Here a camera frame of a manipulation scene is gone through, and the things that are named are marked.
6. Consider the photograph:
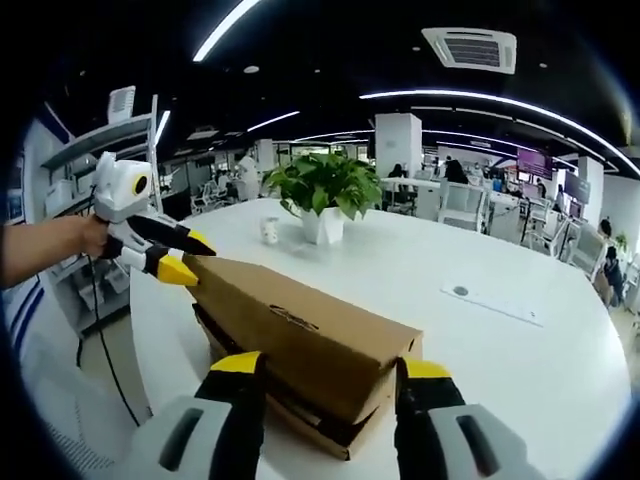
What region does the ceiling air conditioner unit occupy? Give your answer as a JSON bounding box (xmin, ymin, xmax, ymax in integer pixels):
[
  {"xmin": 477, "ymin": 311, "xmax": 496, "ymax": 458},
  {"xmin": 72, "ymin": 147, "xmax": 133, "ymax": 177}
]
[{"xmin": 421, "ymin": 27, "xmax": 518, "ymax": 76}]

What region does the brown cardboard shoe box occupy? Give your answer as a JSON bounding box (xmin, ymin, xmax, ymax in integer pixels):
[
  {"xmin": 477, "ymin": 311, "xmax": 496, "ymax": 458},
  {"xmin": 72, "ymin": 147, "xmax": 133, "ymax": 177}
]
[{"xmin": 182, "ymin": 252, "xmax": 425, "ymax": 461}]

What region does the black monitor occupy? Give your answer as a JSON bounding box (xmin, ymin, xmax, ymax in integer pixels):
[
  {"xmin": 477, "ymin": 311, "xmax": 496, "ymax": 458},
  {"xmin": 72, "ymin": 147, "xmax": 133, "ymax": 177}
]
[{"xmin": 160, "ymin": 190, "xmax": 195, "ymax": 223}]

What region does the white appliance with grille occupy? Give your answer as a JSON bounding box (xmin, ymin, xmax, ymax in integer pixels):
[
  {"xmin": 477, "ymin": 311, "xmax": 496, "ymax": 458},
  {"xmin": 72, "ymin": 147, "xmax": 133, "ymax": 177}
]
[{"xmin": 107, "ymin": 84, "xmax": 137, "ymax": 124}]

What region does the white office desk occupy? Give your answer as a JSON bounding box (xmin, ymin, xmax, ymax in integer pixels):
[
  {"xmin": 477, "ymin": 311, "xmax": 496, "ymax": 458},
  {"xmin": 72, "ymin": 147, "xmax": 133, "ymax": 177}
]
[{"xmin": 379, "ymin": 177, "xmax": 444, "ymax": 216}]

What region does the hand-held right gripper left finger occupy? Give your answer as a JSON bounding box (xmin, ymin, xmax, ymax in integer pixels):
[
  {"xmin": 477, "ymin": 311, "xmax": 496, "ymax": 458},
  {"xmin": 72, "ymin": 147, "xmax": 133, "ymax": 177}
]
[{"xmin": 127, "ymin": 350, "xmax": 268, "ymax": 480}]

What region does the dark wall monitor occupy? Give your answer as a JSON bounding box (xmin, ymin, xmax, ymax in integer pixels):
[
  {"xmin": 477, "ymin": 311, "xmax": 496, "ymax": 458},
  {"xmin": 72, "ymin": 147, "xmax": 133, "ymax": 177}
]
[{"xmin": 564, "ymin": 172, "xmax": 591, "ymax": 201}]

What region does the white table power strip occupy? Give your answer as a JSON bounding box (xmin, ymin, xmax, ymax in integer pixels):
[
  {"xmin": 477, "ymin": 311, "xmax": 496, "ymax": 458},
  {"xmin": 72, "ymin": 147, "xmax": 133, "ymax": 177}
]
[{"xmin": 439, "ymin": 279, "xmax": 545, "ymax": 329}]

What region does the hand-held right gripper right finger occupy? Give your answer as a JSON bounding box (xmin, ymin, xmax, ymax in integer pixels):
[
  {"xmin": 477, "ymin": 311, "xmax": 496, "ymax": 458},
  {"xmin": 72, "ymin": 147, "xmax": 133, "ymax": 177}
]
[{"xmin": 393, "ymin": 356, "xmax": 544, "ymax": 480}]

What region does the person's left hand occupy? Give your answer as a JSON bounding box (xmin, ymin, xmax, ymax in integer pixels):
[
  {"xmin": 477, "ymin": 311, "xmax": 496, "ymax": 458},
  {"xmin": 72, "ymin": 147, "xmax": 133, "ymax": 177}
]
[{"xmin": 74, "ymin": 214, "xmax": 112, "ymax": 259}]

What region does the purple wall screen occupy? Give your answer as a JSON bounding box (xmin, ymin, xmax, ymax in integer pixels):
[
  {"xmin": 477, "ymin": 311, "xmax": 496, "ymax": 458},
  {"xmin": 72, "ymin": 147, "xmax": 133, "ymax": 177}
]
[{"xmin": 517, "ymin": 147, "xmax": 554, "ymax": 179}]

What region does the green plant in white pot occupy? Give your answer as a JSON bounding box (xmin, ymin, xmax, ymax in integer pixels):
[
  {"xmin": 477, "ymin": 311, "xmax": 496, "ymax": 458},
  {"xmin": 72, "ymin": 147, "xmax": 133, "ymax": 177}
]
[{"xmin": 262, "ymin": 152, "xmax": 384, "ymax": 245}]

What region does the blue white wall poster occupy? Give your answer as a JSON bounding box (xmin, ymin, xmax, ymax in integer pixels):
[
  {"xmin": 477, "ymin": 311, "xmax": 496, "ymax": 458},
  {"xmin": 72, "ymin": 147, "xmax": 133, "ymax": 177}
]
[{"xmin": 0, "ymin": 99, "xmax": 74, "ymax": 361}]

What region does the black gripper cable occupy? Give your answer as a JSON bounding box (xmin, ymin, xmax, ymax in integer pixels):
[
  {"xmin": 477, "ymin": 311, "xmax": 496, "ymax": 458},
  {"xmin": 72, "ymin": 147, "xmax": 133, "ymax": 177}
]
[{"xmin": 74, "ymin": 257, "xmax": 144, "ymax": 429}]

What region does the row of white desk chairs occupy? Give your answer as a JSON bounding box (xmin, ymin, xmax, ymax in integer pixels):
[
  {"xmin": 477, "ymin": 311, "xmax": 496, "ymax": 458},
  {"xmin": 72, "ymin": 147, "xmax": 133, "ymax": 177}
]
[{"xmin": 439, "ymin": 177, "xmax": 640, "ymax": 301}]

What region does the grey metal storage shelf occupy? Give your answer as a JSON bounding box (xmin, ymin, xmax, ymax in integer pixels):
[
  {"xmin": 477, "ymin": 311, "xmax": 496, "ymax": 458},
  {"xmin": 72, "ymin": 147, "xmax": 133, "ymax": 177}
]
[{"xmin": 38, "ymin": 94, "xmax": 166, "ymax": 334}]

